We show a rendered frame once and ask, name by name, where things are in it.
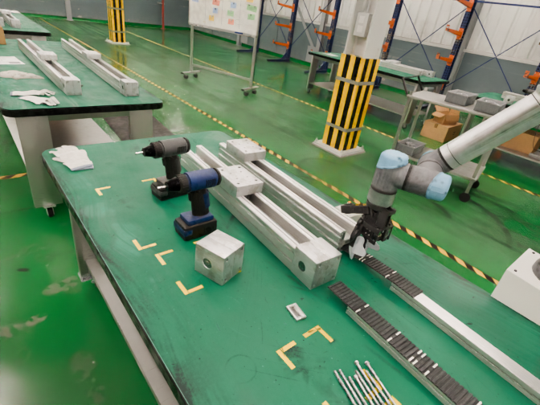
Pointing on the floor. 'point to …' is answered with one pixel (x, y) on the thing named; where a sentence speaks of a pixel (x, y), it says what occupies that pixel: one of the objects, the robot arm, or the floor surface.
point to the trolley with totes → (462, 100)
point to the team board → (204, 14)
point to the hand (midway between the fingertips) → (356, 251)
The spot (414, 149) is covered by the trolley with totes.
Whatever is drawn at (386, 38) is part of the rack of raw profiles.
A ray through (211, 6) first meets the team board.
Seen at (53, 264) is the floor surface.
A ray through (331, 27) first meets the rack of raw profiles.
